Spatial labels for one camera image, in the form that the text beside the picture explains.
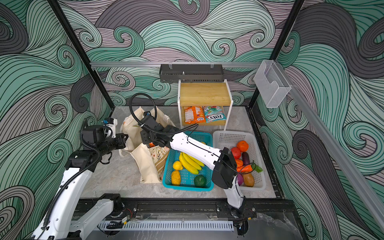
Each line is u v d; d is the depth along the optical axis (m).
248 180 0.78
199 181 0.78
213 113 0.92
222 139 0.95
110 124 0.62
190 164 0.86
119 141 0.63
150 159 0.67
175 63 0.95
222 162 0.44
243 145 0.90
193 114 0.92
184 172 0.87
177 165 0.84
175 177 0.80
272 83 0.79
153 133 0.56
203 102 0.78
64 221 0.38
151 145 0.73
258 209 0.74
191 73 0.96
